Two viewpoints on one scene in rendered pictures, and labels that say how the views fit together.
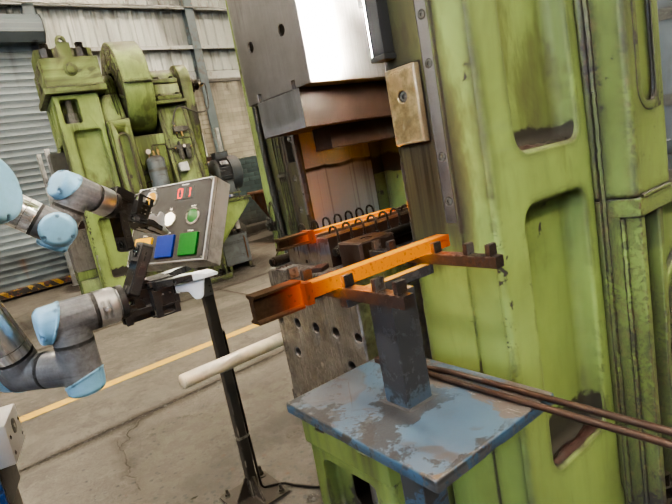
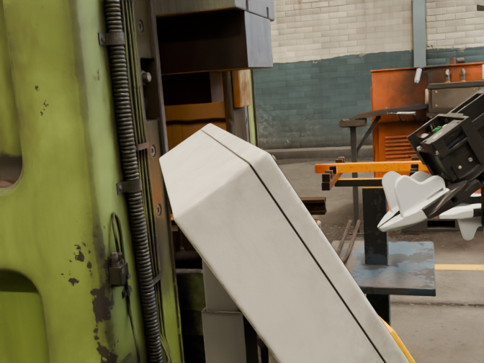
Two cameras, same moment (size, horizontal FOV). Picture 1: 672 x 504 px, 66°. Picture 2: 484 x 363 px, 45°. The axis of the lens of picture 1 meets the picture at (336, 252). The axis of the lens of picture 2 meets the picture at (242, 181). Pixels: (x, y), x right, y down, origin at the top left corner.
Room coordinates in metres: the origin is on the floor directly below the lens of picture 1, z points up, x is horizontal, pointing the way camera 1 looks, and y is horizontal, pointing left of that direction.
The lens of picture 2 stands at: (2.10, 0.94, 1.25)
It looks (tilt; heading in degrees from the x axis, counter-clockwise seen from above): 10 degrees down; 233
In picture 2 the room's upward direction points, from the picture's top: 4 degrees counter-clockwise
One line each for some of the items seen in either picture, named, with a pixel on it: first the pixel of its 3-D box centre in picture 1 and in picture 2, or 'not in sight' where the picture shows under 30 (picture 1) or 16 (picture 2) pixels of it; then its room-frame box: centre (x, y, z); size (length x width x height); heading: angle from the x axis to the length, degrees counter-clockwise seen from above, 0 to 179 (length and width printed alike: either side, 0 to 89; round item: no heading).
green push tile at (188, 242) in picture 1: (188, 244); not in sight; (1.62, 0.45, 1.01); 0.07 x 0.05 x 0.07; 62
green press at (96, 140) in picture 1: (150, 168); not in sight; (6.32, 1.99, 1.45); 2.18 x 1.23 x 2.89; 128
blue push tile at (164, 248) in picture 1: (165, 246); not in sight; (1.66, 0.54, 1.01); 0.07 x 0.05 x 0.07; 62
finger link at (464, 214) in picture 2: (176, 281); (466, 223); (1.19, 0.38, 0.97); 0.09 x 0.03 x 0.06; 163
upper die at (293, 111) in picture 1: (342, 107); (156, 50); (1.50, -0.09, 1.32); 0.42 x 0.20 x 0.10; 127
